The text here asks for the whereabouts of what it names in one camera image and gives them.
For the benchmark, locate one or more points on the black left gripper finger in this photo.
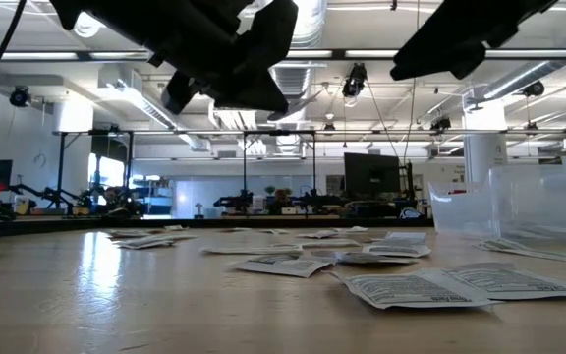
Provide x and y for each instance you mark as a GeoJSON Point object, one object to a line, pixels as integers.
{"type": "Point", "coordinates": [253, 93]}
{"type": "Point", "coordinates": [278, 24]}

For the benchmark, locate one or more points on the white round pillar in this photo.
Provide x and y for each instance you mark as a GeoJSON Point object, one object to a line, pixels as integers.
{"type": "Point", "coordinates": [484, 147]}

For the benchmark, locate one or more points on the black computer monitor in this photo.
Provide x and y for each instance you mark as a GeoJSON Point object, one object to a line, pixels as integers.
{"type": "Point", "coordinates": [371, 172]}

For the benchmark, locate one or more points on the black metal workstation frame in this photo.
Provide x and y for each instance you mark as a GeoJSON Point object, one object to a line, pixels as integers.
{"type": "Point", "coordinates": [60, 167]}
{"type": "Point", "coordinates": [244, 167]}

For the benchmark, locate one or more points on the black metal rig frame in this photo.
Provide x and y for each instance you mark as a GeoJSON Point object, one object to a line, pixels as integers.
{"type": "Point", "coordinates": [263, 222]}

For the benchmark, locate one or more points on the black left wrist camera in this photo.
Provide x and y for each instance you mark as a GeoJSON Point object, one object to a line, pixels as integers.
{"type": "Point", "coordinates": [177, 96]}

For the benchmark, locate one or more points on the silver ventilation duct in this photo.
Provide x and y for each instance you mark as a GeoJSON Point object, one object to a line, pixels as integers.
{"type": "Point", "coordinates": [524, 78]}
{"type": "Point", "coordinates": [312, 19]}

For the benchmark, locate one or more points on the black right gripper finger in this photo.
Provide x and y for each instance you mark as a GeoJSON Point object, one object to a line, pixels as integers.
{"type": "Point", "coordinates": [425, 46]}
{"type": "Point", "coordinates": [452, 54]}

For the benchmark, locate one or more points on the blue storage shelf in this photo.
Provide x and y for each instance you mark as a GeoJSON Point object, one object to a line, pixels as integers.
{"type": "Point", "coordinates": [157, 199]}

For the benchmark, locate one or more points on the black overhead light bar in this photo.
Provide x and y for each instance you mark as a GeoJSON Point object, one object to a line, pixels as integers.
{"type": "Point", "coordinates": [337, 53]}

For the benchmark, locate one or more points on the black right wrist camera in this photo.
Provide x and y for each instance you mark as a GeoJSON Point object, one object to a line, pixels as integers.
{"type": "Point", "coordinates": [474, 61]}

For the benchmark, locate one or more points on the black ceiling camera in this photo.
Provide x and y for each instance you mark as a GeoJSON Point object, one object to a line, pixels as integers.
{"type": "Point", "coordinates": [19, 96]}
{"type": "Point", "coordinates": [440, 123]}
{"type": "Point", "coordinates": [533, 88]}
{"type": "Point", "coordinates": [329, 127]}
{"type": "Point", "coordinates": [355, 81]}

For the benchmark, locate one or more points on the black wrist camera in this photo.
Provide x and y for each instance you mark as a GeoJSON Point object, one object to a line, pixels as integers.
{"type": "Point", "coordinates": [474, 61]}
{"type": "Point", "coordinates": [177, 96]}

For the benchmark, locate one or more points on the white rectangular ceiling duct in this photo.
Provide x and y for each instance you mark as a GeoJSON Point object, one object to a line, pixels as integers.
{"type": "Point", "coordinates": [135, 100]}

